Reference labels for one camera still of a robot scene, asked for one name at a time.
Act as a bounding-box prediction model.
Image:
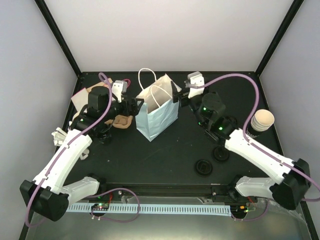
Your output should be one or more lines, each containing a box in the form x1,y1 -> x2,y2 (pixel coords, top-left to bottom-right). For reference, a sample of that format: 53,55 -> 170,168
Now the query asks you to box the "light blue paper bag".
135,68 -> 181,142

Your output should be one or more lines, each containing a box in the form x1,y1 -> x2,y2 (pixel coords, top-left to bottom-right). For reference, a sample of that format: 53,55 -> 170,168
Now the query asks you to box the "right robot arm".
171,82 -> 311,210

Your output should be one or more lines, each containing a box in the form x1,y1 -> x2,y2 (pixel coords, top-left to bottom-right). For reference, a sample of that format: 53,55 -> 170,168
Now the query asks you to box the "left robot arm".
19,86 -> 144,222

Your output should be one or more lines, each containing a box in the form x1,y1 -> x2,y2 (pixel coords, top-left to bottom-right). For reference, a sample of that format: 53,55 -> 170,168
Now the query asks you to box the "white pink-edged napkin pack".
71,88 -> 89,112

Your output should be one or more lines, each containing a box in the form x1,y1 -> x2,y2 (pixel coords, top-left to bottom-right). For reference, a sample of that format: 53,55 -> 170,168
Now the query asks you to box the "black coffee lid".
194,159 -> 213,178
211,146 -> 230,163

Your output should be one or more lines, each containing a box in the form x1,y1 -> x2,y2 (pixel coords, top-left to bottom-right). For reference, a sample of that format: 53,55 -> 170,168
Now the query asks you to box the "brown Cakes paper bag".
86,78 -> 131,93

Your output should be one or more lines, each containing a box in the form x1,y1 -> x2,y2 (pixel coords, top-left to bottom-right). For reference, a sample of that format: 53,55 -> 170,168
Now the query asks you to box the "left paper cup stack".
72,111 -> 82,124

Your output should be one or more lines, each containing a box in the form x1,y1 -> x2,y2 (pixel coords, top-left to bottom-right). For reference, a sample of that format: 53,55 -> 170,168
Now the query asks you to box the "paper cup stack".
246,109 -> 275,139
72,111 -> 82,124

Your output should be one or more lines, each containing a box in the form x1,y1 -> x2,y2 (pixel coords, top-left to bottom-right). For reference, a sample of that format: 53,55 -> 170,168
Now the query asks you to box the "right paper cup stack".
246,109 -> 275,139

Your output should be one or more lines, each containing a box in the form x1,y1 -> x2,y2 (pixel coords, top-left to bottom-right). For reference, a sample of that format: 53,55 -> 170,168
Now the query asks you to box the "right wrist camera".
185,71 -> 205,99

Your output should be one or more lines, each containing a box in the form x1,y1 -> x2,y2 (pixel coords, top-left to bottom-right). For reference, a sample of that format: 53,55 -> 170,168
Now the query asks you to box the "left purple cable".
24,72 -> 113,228

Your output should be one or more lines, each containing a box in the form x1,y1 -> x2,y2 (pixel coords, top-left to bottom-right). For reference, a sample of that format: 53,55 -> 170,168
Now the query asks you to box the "purple cable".
24,72 -> 113,228
189,73 -> 313,203

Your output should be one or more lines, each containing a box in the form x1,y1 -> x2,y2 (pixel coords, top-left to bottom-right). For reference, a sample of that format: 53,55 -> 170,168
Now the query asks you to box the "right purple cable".
189,73 -> 313,203

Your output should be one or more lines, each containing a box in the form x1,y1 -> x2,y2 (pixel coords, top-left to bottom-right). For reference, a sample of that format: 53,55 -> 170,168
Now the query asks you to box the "light blue slotted cable duct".
66,202 -> 231,217

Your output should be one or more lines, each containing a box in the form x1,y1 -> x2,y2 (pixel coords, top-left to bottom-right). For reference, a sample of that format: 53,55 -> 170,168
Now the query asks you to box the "black left frame post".
35,0 -> 82,77

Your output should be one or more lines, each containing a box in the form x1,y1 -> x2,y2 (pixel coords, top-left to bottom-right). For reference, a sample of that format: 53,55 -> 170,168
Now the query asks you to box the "black frame post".
35,0 -> 82,77
255,0 -> 304,77

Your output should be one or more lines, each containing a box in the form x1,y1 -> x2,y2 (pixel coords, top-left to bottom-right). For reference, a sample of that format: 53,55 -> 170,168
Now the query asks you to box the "black right frame post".
255,0 -> 304,77

